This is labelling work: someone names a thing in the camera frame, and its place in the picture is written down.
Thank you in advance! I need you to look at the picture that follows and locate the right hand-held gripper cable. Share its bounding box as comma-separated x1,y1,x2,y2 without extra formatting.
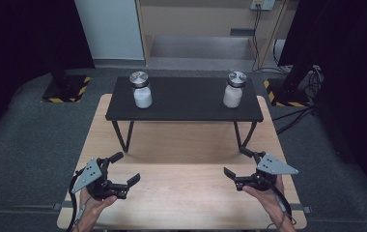
263,177,298,231

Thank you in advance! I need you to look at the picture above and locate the person's right hand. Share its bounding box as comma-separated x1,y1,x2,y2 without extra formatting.
241,175,291,224

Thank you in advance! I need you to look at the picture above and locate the black shelf with metal legs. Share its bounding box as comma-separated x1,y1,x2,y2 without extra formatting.
104,75,265,155

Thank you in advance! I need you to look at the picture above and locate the black stand with striped base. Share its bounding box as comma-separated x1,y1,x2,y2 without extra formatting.
41,61,93,104
263,64,313,108

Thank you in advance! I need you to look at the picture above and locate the hand-held gripper cable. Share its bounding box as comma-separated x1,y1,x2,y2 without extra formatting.
263,177,298,231
66,168,93,232

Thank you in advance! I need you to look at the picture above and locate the white panel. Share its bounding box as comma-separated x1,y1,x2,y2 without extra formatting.
73,0,146,62

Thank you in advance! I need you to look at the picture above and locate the black curtain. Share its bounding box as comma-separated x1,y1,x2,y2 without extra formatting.
277,0,367,205
0,0,96,147

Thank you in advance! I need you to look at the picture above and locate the person's left hand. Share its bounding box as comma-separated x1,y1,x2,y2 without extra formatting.
71,188,119,232

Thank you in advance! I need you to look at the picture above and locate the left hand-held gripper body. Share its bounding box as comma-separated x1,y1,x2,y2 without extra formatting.
71,157,131,199

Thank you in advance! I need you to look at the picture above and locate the black floor cable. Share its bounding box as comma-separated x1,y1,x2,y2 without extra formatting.
275,108,318,136
271,105,316,123

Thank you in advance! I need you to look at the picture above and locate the left hand-held gripper cable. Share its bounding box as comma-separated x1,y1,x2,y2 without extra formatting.
66,168,93,232

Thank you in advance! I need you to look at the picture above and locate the white power strip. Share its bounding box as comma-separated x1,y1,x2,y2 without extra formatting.
250,0,277,11

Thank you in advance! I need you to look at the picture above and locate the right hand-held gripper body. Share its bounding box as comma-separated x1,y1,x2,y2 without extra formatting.
234,151,299,192

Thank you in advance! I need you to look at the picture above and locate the tangled cable bundle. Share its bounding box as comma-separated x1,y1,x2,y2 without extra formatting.
300,64,325,102

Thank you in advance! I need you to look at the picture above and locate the glass jar with metal lid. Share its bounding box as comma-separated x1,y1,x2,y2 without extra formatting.
128,71,154,110
221,71,248,109

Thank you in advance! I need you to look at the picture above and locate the black power cable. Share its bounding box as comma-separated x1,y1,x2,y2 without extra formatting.
262,38,294,74
251,4,264,73

